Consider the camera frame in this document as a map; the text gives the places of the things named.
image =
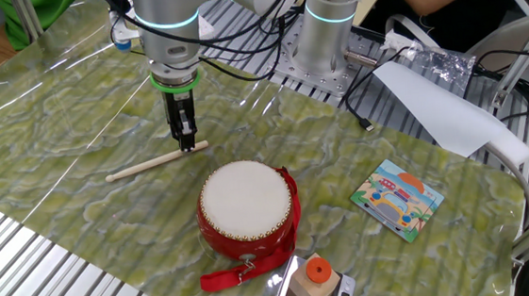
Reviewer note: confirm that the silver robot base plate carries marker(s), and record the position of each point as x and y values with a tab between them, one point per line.
330	82

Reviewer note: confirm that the red drum white head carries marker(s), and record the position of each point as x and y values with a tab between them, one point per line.
245	199

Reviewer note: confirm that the green marble pattern mat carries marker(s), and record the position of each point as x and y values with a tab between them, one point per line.
79	134

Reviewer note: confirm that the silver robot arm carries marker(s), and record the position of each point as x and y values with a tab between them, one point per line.
168	32

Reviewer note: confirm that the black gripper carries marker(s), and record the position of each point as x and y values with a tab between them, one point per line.
178	105

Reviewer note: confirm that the silver digital pocket scale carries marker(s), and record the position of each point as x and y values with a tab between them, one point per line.
281	294

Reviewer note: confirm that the wooden peg block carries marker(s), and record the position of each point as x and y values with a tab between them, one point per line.
311	295

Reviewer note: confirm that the crumpled clear plastic bag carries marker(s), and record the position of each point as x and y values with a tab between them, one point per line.
447	65

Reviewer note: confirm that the cartoon car puzzle board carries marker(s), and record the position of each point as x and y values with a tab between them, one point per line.
396	201

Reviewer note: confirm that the grey folding chair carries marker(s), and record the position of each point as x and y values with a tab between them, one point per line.
497	37

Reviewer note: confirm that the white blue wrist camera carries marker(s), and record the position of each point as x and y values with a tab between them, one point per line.
122	36

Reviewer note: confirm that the white paper sheet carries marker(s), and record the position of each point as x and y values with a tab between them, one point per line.
446	115

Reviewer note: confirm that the pale wooden drumstick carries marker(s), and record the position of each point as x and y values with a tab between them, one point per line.
143	166

